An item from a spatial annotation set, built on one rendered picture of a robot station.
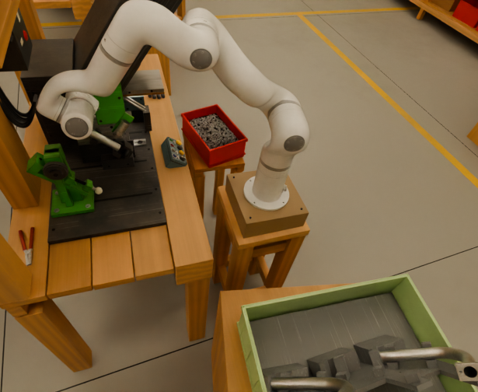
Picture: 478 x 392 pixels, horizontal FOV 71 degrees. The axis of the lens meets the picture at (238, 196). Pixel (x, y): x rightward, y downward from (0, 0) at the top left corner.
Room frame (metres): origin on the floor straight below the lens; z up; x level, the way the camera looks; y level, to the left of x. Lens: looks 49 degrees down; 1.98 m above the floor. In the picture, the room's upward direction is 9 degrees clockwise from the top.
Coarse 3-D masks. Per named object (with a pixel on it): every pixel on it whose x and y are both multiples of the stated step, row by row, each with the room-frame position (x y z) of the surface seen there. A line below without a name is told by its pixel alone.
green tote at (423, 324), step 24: (336, 288) 0.54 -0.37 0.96; (360, 288) 0.57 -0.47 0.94; (384, 288) 0.61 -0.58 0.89; (408, 288) 0.60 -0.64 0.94; (264, 312) 0.45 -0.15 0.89; (288, 312) 0.48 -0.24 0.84; (408, 312) 0.54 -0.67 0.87; (240, 336) 0.38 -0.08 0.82; (432, 336) 0.45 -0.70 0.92; (456, 360) 0.37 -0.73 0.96; (264, 384) 0.22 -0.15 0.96; (456, 384) 0.32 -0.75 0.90
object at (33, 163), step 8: (32, 160) 0.73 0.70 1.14; (40, 160) 0.74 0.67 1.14; (32, 168) 0.71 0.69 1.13; (40, 168) 0.72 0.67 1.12; (40, 176) 0.71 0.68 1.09; (72, 176) 0.77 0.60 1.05; (72, 184) 0.76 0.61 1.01; (80, 184) 0.78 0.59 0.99; (88, 184) 0.78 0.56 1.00; (80, 192) 0.75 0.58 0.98; (88, 192) 0.77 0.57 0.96
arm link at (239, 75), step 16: (192, 16) 0.88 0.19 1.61; (208, 16) 0.91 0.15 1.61; (224, 32) 0.93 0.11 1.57; (224, 48) 0.90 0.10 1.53; (224, 64) 0.88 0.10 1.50; (240, 64) 0.87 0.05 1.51; (224, 80) 0.86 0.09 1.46; (240, 80) 0.85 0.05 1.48; (256, 80) 0.87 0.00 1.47; (240, 96) 0.86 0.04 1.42; (256, 96) 0.86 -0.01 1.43; (272, 96) 0.92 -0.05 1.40; (288, 96) 0.98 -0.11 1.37
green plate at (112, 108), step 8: (120, 88) 1.11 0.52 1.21; (96, 96) 1.07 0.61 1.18; (112, 96) 1.09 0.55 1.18; (120, 96) 1.10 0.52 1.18; (104, 104) 1.07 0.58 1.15; (112, 104) 1.08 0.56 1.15; (120, 104) 1.09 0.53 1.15; (96, 112) 1.05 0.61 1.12; (104, 112) 1.06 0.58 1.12; (112, 112) 1.07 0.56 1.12; (120, 112) 1.08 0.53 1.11; (104, 120) 1.05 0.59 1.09; (112, 120) 1.06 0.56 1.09
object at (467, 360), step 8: (384, 352) 0.35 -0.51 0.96; (392, 352) 0.35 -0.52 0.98; (400, 352) 0.35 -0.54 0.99; (408, 352) 0.35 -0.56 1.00; (416, 352) 0.35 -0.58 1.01; (424, 352) 0.35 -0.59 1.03; (432, 352) 0.35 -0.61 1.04; (440, 352) 0.35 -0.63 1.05; (448, 352) 0.35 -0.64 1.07; (456, 352) 0.34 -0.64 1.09; (464, 352) 0.33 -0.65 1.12; (384, 360) 0.34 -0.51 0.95; (392, 360) 0.34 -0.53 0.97; (400, 360) 0.34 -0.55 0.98; (464, 360) 0.30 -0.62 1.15; (472, 360) 0.30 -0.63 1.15; (456, 368) 0.28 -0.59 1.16; (464, 368) 0.28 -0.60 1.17; (472, 368) 0.29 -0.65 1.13; (464, 376) 0.26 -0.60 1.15; (472, 376) 0.26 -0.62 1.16
